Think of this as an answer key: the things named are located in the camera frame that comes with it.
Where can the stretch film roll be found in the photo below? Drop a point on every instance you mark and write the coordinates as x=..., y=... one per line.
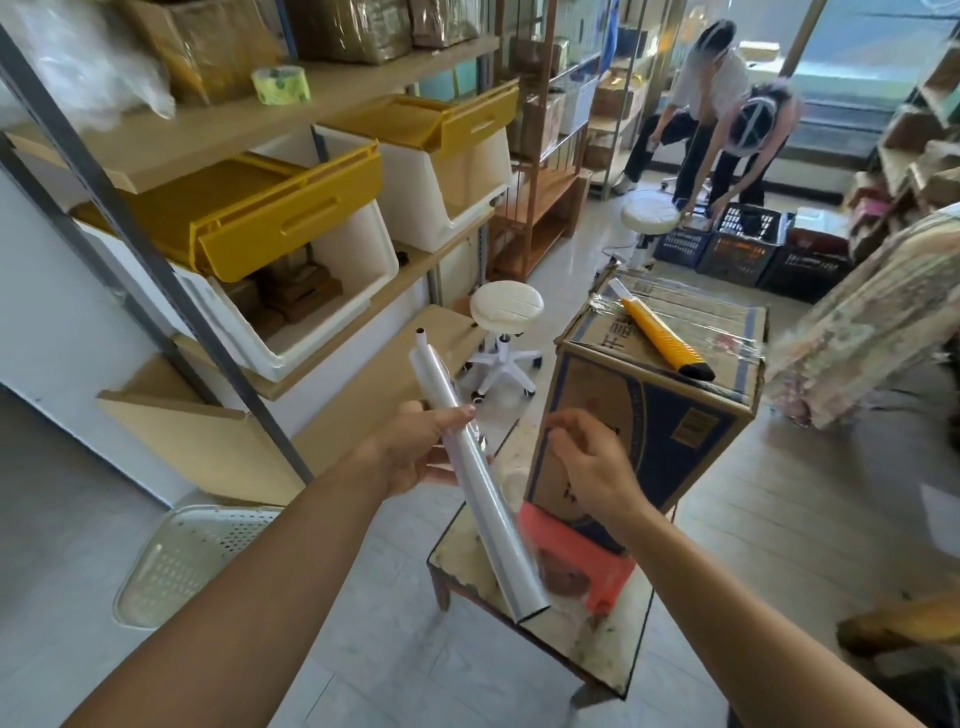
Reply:
x=487, y=510

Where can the person's left forearm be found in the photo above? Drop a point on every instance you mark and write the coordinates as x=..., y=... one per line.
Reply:
x=225, y=615

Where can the person's right hand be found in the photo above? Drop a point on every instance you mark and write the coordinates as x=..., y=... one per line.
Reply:
x=600, y=472

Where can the clear plastic bag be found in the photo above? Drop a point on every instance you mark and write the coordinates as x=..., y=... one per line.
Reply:
x=82, y=52

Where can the yellow utility knife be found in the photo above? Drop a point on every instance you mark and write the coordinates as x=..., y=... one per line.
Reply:
x=660, y=337

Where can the person's right forearm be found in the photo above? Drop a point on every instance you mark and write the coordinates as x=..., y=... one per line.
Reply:
x=750, y=645

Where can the white perforated basket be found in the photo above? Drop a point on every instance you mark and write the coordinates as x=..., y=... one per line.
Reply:
x=187, y=562

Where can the pink plastic stool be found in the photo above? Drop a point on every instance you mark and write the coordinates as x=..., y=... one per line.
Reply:
x=577, y=547

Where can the wooden shelf with cartons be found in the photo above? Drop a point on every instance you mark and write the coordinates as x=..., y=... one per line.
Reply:
x=907, y=135

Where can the worn white square table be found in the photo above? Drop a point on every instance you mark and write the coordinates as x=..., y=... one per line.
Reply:
x=480, y=570

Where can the brown wooden ladder shelf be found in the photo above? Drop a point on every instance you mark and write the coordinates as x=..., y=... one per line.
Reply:
x=540, y=195

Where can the pink red box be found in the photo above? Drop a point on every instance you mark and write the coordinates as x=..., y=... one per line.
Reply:
x=817, y=225

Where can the wrapped brown parcel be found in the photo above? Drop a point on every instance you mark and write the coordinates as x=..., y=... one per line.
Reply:
x=442, y=19
x=202, y=45
x=352, y=26

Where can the person's left hand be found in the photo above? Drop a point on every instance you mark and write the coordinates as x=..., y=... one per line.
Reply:
x=405, y=450

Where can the white bin yellow lid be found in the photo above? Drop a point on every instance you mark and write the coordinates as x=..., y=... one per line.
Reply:
x=420, y=202
x=337, y=277

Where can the blue printed cardboard box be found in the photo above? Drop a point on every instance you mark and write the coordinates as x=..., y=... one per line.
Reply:
x=660, y=427

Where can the light wooden shelf unit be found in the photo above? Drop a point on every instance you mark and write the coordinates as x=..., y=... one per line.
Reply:
x=375, y=90

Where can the green tape roll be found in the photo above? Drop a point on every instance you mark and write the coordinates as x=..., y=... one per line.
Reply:
x=281, y=84

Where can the black plastic crate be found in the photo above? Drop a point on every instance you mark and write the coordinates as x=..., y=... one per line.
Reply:
x=806, y=277
x=742, y=247

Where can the blue plastic crate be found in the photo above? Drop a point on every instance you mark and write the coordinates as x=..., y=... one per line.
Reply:
x=682, y=247

